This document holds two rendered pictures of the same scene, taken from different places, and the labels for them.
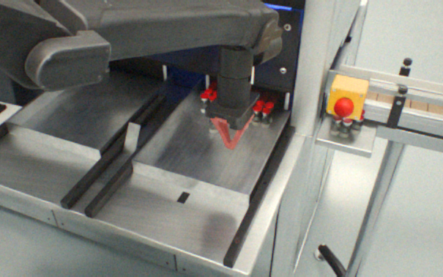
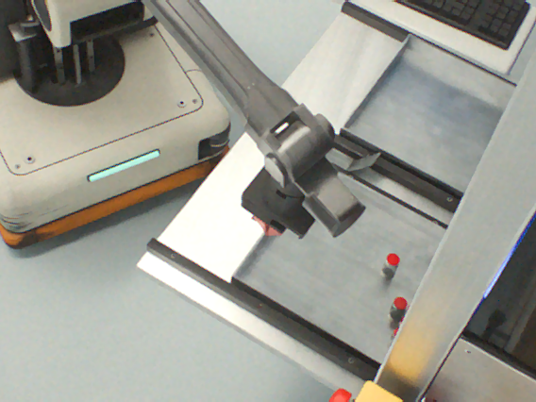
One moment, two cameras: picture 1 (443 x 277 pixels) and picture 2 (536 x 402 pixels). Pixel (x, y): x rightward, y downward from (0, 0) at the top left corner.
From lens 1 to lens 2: 116 cm
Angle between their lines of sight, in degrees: 58
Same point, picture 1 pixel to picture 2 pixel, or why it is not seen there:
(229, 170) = (300, 277)
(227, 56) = not seen: hidden behind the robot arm
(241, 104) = (265, 199)
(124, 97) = not seen: hidden behind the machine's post
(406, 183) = not seen: outside the picture
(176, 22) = (169, 23)
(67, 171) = (326, 106)
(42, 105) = (460, 72)
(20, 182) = (312, 65)
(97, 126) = (410, 135)
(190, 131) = (389, 242)
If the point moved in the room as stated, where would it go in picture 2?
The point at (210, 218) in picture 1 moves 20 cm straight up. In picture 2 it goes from (223, 242) to (230, 170)
